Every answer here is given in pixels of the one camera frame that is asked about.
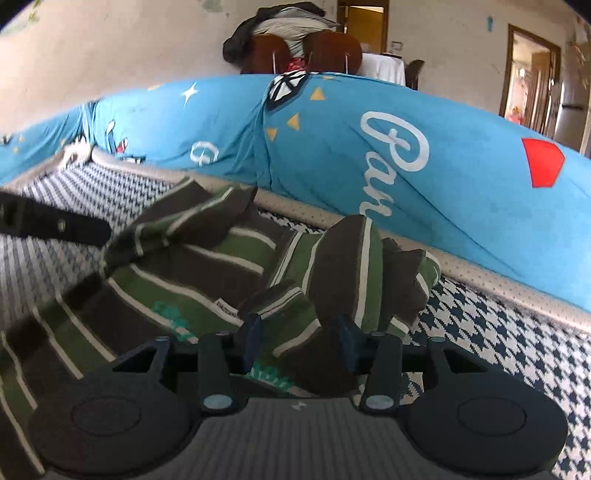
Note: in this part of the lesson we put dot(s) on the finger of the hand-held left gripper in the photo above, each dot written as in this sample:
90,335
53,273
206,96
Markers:
55,221

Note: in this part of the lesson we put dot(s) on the brown wooden chair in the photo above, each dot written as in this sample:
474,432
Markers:
272,53
332,50

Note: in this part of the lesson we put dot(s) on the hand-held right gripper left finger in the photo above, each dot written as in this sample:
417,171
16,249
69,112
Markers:
253,340

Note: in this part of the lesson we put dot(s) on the silver refrigerator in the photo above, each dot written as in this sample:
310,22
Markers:
575,101

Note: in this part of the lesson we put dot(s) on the blue printed bolster cushion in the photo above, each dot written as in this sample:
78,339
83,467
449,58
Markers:
323,161

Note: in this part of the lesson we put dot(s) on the green brown striped t-shirt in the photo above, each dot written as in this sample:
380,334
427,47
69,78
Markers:
184,277

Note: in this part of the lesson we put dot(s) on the dark wooden chair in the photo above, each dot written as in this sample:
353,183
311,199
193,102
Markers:
414,74

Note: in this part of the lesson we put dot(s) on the table with white cloth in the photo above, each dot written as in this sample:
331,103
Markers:
383,67

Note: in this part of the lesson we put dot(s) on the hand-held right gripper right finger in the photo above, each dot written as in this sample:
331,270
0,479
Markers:
346,342

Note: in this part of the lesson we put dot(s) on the wooden dining chairs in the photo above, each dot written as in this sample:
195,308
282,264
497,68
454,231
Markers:
281,18

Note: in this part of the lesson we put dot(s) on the yellow wooden door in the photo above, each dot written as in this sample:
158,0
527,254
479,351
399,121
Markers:
362,23

